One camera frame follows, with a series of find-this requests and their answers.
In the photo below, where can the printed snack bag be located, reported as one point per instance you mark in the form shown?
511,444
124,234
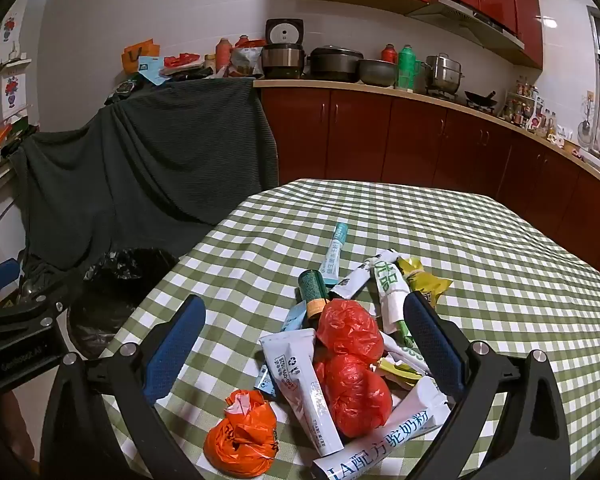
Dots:
245,60

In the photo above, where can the green checked tablecloth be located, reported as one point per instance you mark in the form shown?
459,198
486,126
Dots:
480,260

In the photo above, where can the teal toothpaste tube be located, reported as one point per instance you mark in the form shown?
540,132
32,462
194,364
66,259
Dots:
334,255

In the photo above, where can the light blue sachet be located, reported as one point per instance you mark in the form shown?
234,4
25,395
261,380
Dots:
294,317

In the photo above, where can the yellow snack wrapper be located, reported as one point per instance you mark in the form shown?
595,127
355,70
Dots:
422,282

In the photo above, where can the white squeeze tube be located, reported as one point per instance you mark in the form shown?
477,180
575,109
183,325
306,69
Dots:
300,385

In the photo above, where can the orange paper bag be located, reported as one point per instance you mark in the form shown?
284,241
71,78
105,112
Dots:
140,55

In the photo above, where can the red thermos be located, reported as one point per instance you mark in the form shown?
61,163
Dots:
388,53

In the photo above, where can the person's left forearm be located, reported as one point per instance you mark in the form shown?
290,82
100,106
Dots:
15,425

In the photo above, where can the black lidded pot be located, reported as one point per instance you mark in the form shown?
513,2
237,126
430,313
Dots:
335,62

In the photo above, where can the red flask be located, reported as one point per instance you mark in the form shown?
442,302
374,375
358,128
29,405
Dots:
222,52

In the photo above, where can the small dark round object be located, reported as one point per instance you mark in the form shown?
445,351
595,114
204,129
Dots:
125,87

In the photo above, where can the steel range hood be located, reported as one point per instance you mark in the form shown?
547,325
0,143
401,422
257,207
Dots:
460,12

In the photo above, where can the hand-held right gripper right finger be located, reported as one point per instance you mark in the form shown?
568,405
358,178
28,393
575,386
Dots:
435,345

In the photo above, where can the red packaging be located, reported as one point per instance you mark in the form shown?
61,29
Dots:
182,60

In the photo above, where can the yellow foil wrapper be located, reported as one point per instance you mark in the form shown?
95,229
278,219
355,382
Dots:
397,369

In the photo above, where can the rice cooker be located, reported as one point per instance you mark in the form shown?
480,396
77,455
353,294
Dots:
282,52

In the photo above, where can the rack of spice bottles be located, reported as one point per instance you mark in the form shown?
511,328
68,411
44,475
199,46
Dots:
522,105

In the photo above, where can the flower wall poster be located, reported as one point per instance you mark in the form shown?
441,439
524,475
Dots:
11,90
11,25

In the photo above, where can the white green-print packet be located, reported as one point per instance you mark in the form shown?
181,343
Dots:
390,285

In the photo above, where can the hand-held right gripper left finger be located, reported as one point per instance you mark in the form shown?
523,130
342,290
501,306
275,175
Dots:
175,350

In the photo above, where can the small blue packet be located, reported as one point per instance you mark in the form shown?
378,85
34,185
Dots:
266,385

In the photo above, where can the brown lower cabinets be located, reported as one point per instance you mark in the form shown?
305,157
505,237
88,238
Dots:
380,140

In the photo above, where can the red plastic bag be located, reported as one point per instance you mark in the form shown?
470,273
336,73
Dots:
355,395
350,330

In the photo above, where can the dark green blanket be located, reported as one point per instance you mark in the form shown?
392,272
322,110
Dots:
155,160

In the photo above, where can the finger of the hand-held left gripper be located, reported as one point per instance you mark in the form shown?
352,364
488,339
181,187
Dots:
35,320

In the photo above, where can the dark wok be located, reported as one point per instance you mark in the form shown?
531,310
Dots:
377,71

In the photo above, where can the green thermos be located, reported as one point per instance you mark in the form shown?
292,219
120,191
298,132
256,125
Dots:
406,67

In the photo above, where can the steel steamer pot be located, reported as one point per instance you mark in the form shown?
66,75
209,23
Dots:
444,72

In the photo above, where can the black trash bag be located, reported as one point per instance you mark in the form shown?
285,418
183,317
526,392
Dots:
115,300

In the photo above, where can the dark green bottle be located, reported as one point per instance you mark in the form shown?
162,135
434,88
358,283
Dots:
312,290

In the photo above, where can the orange plastic bag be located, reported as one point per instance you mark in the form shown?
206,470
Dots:
240,435

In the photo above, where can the small white fan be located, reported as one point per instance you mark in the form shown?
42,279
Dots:
585,132

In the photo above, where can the black frying pan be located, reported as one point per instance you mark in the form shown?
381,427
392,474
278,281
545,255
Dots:
480,97

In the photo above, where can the green yellow stick packet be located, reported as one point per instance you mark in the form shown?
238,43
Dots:
409,355

